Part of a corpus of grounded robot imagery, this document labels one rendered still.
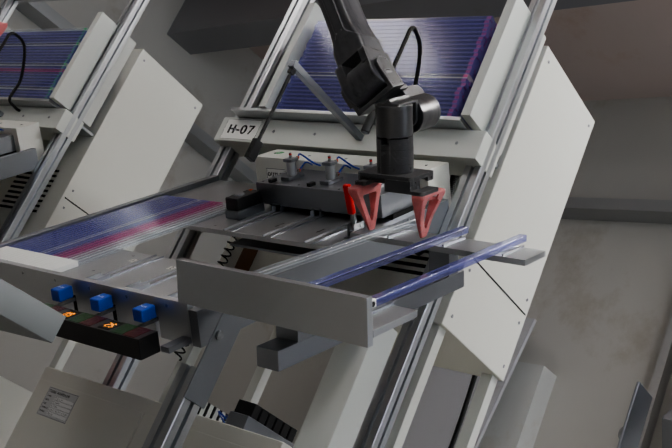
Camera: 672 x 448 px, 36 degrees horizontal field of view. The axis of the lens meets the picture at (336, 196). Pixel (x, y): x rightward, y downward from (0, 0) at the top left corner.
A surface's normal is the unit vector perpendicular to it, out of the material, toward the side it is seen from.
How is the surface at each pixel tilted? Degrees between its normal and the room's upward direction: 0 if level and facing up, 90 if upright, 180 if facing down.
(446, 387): 81
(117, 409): 90
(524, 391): 90
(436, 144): 90
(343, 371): 90
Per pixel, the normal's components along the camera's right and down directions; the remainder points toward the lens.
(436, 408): -0.54, -0.64
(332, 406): -0.48, -0.50
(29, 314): 0.70, 0.03
